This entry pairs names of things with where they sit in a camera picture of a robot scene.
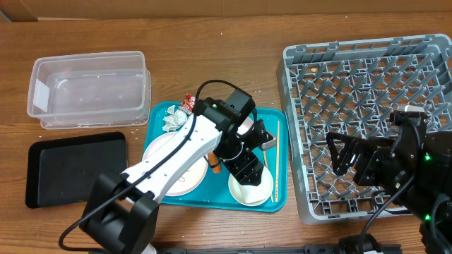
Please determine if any black tray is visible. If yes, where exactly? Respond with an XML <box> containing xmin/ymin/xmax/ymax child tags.
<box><xmin>25</xmin><ymin>132</ymin><xmax>127</xmax><ymax>209</ymax></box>

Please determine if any white cup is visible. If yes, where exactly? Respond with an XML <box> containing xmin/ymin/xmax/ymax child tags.
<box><xmin>239</xmin><ymin>182</ymin><xmax>268</xmax><ymax>204</ymax></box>

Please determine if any white bowl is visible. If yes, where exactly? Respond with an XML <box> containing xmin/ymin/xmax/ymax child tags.
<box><xmin>228</xmin><ymin>167</ymin><xmax>274</xmax><ymax>206</ymax></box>

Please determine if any wooden chopstick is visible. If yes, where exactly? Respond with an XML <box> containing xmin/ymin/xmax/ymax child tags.
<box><xmin>275</xmin><ymin>121</ymin><xmax>280</xmax><ymax>202</ymax></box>
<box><xmin>263</xmin><ymin>151</ymin><xmax>274</xmax><ymax>203</ymax></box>

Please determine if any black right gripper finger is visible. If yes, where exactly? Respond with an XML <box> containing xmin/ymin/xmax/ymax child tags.
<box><xmin>331</xmin><ymin>141</ymin><xmax>357</xmax><ymax>176</ymax></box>
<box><xmin>326</xmin><ymin>132</ymin><xmax>364</xmax><ymax>155</ymax></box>

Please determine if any grey dish rack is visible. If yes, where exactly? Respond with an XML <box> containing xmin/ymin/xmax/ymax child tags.
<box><xmin>276</xmin><ymin>34</ymin><xmax>451</xmax><ymax>225</ymax></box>

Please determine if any crumpled white tissue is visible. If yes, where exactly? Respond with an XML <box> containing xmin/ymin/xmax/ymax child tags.
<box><xmin>162</xmin><ymin>105</ymin><xmax>188</xmax><ymax>132</ymax></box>

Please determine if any right wooden chopstick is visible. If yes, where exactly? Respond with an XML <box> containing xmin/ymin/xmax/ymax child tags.
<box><xmin>275</xmin><ymin>121</ymin><xmax>280</xmax><ymax>202</ymax></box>

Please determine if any pink plate with food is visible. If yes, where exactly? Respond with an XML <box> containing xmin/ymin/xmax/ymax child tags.
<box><xmin>142</xmin><ymin>132</ymin><xmax>208</xmax><ymax>197</ymax></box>

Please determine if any left wooden chopstick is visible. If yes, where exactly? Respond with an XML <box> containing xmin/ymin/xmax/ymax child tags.
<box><xmin>263</xmin><ymin>151</ymin><xmax>274</xmax><ymax>203</ymax></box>

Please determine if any pink bowl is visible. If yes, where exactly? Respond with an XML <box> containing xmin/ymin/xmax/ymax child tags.
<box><xmin>237</xmin><ymin>116</ymin><xmax>254</xmax><ymax>136</ymax></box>

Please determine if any orange carrot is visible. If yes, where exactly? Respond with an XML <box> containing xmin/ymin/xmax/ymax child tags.
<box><xmin>208</xmin><ymin>152</ymin><xmax>221</xmax><ymax>174</ymax></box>

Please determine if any red snack wrapper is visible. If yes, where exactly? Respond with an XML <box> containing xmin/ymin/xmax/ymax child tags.
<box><xmin>179</xmin><ymin>93</ymin><xmax>196</xmax><ymax>115</ymax></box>

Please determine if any teal serving tray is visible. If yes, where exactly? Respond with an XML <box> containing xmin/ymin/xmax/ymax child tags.
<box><xmin>162</xmin><ymin>107</ymin><xmax>289</xmax><ymax>212</ymax></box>

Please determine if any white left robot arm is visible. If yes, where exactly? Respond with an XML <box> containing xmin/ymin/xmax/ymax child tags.
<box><xmin>80</xmin><ymin>89</ymin><xmax>273</xmax><ymax>253</ymax></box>

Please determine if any clear plastic bin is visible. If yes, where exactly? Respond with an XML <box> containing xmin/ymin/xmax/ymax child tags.
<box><xmin>27</xmin><ymin>51</ymin><xmax>151</xmax><ymax>130</ymax></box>

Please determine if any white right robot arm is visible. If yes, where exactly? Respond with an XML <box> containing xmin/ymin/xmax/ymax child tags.
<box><xmin>326</xmin><ymin>105</ymin><xmax>451</xmax><ymax>253</ymax></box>

